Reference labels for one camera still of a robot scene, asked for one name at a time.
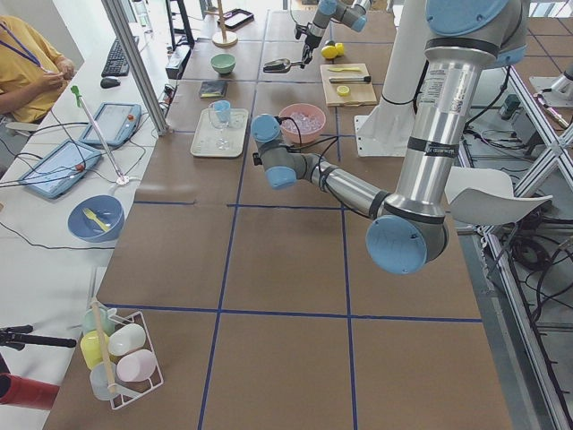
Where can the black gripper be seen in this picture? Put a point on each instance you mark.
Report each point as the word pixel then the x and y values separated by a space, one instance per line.
pixel 310 39

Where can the metal ice scoop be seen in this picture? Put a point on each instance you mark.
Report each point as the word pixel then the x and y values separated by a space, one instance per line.
pixel 282 65

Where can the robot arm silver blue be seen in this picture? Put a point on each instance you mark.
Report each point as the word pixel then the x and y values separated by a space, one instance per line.
pixel 439 54
pixel 354 16

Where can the clear ice cubes pile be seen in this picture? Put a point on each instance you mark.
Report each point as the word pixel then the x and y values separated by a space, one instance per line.
pixel 301 122

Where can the light blue cup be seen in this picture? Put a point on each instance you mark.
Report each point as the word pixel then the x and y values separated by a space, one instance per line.
pixel 222 112

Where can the white cup in rack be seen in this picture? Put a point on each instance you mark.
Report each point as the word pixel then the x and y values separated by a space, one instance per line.
pixel 127 339

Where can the green cup in rack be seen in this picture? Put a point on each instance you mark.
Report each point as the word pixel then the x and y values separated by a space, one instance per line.
pixel 89 322

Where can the pink cup in rack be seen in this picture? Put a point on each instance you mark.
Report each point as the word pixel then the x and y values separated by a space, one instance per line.
pixel 136 366

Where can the yellow cup in rack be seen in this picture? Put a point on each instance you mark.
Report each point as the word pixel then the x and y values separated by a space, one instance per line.
pixel 90 349

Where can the clear cup in rack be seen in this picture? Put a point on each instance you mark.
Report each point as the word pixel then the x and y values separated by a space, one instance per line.
pixel 99 383

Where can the yellow lemon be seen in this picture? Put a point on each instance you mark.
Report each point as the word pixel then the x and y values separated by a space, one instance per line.
pixel 333 50

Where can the yellow plastic knife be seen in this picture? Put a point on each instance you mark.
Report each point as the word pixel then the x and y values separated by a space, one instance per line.
pixel 345 69

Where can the wooden cutting board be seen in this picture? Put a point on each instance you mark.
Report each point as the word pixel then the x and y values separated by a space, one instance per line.
pixel 360 94

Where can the half lemon slice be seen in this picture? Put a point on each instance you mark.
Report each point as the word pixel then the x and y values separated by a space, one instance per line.
pixel 343 90

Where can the black tray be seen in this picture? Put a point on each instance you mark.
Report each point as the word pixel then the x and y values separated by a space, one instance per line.
pixel 237 17

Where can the wooden paper towel holder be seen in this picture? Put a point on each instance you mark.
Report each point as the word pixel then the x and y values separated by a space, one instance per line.
pixel 223 37

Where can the green bowl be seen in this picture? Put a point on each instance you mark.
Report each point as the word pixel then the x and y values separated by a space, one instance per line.
pixel 223 63

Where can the pink bowl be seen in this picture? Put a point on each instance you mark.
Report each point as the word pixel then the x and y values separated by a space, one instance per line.
pixel 298 138

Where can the dark book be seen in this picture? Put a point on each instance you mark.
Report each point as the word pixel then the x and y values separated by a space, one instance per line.
pixel 213 90

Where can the clear wine glass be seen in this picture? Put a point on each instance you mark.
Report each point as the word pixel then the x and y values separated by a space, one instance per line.
pixel 222 142

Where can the cream bear tray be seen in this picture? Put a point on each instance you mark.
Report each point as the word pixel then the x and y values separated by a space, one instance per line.
pixel 206 144

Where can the black keyboard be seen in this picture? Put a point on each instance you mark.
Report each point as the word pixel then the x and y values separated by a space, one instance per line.
pixel 116 64

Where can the teach pendant tablet far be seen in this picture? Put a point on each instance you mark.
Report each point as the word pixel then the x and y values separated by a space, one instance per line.
pixel 118 122

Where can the teach pendant tablet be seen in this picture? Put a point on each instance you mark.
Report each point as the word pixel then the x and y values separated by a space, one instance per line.
pixel 118 122
pixel 60 169

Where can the black computer mouse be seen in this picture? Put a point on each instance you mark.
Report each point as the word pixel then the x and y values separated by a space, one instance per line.
pixel 109 82

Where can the clear rod with green clip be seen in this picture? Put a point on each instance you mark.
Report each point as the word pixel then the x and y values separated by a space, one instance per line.
pixel 122 178

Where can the blue bowl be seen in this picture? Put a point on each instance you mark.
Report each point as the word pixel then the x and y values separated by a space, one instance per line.
pixel 108 209

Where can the yellow plastic fork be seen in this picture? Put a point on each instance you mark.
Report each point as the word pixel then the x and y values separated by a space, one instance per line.
pixel 92 216

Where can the teach pendant tablet near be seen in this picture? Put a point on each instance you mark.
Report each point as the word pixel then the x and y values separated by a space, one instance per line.
pixel 60 169

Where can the person in yellow shirt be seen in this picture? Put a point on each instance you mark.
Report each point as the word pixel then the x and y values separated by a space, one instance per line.
pixel 33 73

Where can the blue tape strip crosswise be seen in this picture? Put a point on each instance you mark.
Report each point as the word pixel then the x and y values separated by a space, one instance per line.
pixel 396 318

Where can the blue tape strip lengthwise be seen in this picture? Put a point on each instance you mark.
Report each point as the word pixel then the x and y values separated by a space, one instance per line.
pixel 235 206

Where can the red cylinder object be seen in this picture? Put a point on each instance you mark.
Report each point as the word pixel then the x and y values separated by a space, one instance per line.
pixel 27 393

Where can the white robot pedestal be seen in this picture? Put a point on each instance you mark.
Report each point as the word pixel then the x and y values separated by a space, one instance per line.
pixel 386 130

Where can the aluminium frame post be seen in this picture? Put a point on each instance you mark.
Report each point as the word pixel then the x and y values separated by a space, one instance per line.
pixel 120 25

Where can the white wire cup rack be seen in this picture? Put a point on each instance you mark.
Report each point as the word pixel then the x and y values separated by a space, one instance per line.
pixel 129 392

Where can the wooden rack handle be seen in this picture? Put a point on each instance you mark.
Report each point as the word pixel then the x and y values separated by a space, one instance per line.
pixel 94 305

